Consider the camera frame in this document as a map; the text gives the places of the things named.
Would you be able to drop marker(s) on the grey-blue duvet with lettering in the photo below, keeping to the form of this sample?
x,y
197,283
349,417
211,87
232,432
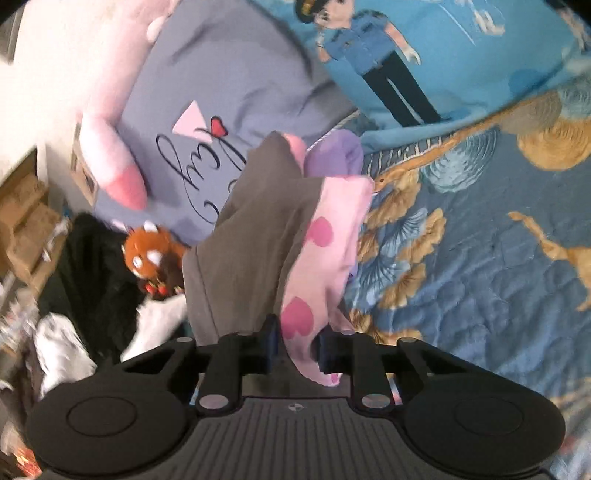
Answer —
x,y
221,76

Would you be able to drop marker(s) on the cardboard box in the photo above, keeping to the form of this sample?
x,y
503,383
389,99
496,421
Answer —
x,y
32,233

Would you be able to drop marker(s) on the framed pictures on wall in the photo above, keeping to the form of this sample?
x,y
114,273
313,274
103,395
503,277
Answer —
x,y
80,172

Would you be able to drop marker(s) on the folded pink towel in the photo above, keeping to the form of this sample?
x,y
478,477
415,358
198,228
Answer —
x,y
297,148

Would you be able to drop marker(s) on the red panda plush toy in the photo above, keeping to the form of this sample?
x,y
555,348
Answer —
x,y
154,257

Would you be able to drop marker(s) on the blue cartoon police pillow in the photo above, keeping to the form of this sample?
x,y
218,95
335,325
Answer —
x,y
420,69

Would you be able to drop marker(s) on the white cloth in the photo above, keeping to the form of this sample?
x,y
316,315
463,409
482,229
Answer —
x,y
156,321

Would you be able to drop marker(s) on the white ruffled garment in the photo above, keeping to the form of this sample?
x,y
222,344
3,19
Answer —
x,y
60,352

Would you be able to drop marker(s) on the grey sweatshirt with print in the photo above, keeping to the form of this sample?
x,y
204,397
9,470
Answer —
x,y
283,244

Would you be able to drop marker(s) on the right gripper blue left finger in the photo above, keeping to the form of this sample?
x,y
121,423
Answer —
x,y
232,358

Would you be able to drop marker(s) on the black garment pile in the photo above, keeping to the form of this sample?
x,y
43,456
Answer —
x,y
92,287

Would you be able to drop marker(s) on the folded purple garment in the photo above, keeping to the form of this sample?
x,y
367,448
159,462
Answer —
x,y
340,154

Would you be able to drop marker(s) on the blue floral quilt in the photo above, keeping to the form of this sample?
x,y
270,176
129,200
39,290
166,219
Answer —
x,y
479,244

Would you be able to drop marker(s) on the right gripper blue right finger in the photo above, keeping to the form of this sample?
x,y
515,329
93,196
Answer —
x,y
358,357

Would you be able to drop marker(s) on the pink plush toy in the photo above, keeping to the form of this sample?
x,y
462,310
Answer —
x,y
79,60

